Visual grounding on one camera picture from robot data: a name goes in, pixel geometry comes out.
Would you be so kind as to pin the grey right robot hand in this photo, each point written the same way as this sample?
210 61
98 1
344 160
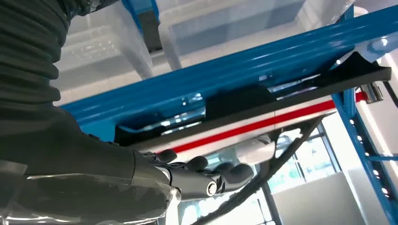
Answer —
62 174

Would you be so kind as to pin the blue metal shelf rack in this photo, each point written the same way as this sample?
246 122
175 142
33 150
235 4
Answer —
217 77

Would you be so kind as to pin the translucent clear storage bin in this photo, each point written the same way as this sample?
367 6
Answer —
233 28

